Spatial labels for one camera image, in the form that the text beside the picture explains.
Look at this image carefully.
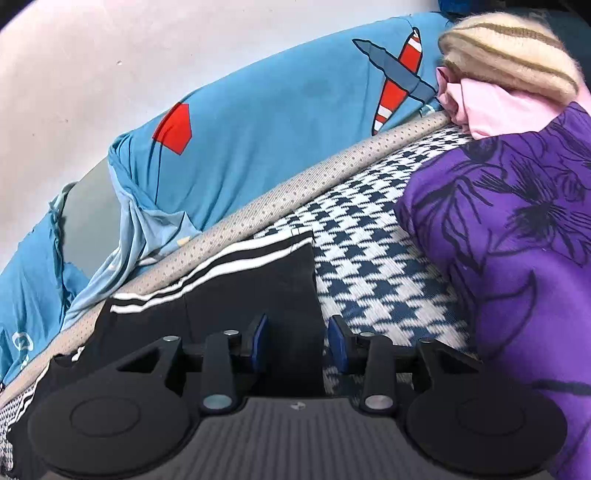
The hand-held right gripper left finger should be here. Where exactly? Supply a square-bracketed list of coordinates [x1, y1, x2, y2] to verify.
[115, 314, 271, 414]

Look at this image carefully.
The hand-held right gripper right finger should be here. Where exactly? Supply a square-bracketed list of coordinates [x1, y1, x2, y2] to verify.
[327, 315, 481, 411]

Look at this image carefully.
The black t-shirt with red print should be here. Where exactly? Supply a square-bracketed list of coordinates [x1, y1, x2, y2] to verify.
[7, 231, 326, 478]

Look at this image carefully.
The houndstooth mattress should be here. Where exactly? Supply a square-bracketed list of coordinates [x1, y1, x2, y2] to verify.
[0, 111, 485, 480]

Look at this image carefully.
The purple floral garment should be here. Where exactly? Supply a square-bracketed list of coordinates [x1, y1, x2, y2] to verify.
[394, 102, 591, 480]

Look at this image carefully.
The blue airplane print cover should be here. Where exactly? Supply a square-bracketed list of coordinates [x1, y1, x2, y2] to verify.
[0, 11, 455, 388]

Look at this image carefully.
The pink garment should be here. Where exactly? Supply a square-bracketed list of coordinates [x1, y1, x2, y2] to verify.
[435, 66, 575, 141]

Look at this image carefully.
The cream striped knit sweater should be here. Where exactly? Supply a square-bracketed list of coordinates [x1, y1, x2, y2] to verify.
[438, 13, 587, 104]

